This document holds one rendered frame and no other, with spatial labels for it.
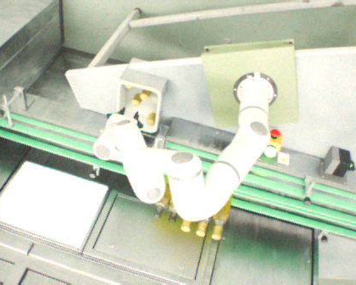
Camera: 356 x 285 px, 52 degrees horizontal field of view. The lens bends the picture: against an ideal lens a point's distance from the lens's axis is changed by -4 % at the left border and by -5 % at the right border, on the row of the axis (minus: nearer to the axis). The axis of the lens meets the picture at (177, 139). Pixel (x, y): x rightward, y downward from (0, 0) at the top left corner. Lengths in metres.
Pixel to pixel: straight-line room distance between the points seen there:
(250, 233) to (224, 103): 0.60
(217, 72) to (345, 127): 0.55
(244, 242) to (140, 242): 0.44
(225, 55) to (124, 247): 0.81
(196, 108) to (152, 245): 0.57
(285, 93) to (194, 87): 0.35
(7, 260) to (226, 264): 0.86
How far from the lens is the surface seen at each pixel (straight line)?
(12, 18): 2.11
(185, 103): 1.53
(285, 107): 1.40
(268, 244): 1.68
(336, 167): 1.58
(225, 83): 1.35
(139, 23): 2.05
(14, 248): 1.56
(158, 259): 1.50
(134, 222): 1.57
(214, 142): 1.52
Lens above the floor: 1.93
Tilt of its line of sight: 45 degrees down
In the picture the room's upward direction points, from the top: 160 degrees counter-clockwise
